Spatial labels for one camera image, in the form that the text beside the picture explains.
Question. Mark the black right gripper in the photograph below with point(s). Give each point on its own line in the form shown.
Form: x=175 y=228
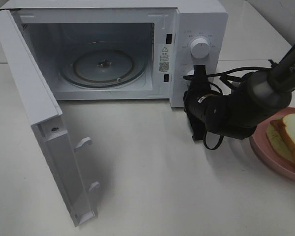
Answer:
x=205 y=106

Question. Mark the pink round plate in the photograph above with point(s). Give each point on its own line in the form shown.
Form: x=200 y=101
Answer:
x=262 y=147

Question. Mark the white bread sandwich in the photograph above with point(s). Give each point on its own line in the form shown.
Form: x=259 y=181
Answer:
x=281 y=134

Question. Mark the white microwave door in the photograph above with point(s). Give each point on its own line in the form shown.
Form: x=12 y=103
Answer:
x=44 y=115

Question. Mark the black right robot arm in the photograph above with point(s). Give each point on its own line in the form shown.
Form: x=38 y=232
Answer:
x=234 y=102

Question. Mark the lower white timer knob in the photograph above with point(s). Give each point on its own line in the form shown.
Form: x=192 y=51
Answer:
x=189 y=73

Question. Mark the upper white power knob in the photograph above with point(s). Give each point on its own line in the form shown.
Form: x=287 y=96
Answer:
x=200 y=47

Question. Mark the white microwave oven body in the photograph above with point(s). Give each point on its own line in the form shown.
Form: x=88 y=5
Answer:
x=166 y=26

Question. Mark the glass microwave turntable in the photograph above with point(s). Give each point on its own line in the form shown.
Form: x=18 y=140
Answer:
x=102 y=64

